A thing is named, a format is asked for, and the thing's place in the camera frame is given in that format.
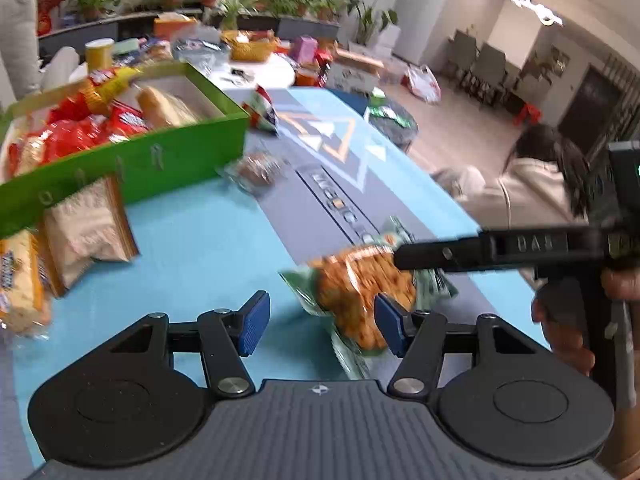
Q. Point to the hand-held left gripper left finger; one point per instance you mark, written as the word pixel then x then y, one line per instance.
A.
pixel 254 322

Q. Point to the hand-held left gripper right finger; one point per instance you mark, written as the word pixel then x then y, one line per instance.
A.
pixel 390 327

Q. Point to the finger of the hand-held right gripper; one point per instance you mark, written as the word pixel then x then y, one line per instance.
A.
pixel 435 254

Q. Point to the green snack bag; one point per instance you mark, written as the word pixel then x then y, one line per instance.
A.
pixel 360 285

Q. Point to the green cardboard box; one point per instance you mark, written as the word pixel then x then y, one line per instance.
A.
pixel 165 160

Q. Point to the bread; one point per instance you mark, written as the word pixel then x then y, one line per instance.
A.
pixel 162 105

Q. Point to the clear packet of brown snacks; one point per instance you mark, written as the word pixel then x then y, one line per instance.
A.
pixel 255 170

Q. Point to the person's right hand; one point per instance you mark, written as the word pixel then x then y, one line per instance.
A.
pixel 562 320

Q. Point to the red stool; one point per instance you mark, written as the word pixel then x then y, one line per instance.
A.
pixel 529 112

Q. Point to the white and red plastic bag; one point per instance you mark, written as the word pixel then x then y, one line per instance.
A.
pixel 422 84

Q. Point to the brown and white packet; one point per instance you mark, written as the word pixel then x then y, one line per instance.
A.
pixel 85 230

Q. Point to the red and green snack packet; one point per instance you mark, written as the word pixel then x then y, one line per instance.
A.
pixel 262 110

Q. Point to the orange jar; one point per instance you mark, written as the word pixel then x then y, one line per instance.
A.
pixel 307 77

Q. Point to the yellow cake packet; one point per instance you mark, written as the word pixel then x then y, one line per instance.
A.
pixel 22 285

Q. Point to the pink box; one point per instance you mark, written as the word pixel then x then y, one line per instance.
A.
pixel 305 50

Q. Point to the tall plant in white pot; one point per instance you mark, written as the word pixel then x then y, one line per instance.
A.
pixel 370 20

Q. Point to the yellow woven basket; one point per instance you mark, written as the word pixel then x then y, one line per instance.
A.
pixel 249 49

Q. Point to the orange box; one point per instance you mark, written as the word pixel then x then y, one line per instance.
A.
pixel 175 27

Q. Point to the yellow canister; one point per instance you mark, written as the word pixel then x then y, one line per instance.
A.
pixel 99 55

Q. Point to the spider plant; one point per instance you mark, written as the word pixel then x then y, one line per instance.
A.
pixel 231 10

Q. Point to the beige sofa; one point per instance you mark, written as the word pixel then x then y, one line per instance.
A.
pixel 17 45

